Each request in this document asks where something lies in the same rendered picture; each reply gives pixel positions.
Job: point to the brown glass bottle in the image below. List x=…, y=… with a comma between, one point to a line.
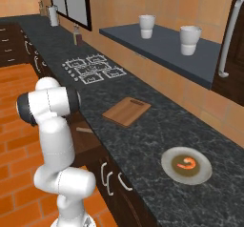
x=77, y=37

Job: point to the dark wood base cupboard run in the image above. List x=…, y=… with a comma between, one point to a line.
x=35, y=59

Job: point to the dark wood wall cupboard door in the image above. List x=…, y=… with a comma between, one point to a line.
x=233, y=75

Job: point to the open dark wood drawer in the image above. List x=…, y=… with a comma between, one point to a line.
x=84, y=143

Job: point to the dark grey wall shelf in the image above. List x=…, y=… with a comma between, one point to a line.
x=165, y=48

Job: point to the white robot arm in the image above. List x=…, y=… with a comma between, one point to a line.
x=53, y=141

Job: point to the dark wood drawer unit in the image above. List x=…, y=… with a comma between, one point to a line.
x=9, y=45

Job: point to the white paper towel roll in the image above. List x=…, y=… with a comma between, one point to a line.
x=53, y=16

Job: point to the white round plate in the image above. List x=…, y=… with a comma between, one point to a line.
x=203, y=170

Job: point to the dark wood base cupboard door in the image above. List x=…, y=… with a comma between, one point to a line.
x=97, y=176
x=127, y=205

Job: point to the dark framed window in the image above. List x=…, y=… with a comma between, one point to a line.
x=74, y=3

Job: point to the wooden cutting board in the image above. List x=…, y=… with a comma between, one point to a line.
x=127, y=111

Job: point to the gas hob with white grates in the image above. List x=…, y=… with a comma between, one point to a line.
x=92, y=68

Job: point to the white cup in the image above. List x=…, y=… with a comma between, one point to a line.
x=189, y=38
x=146, y=24

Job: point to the orange shrimp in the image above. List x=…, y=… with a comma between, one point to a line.
x=188, y=164

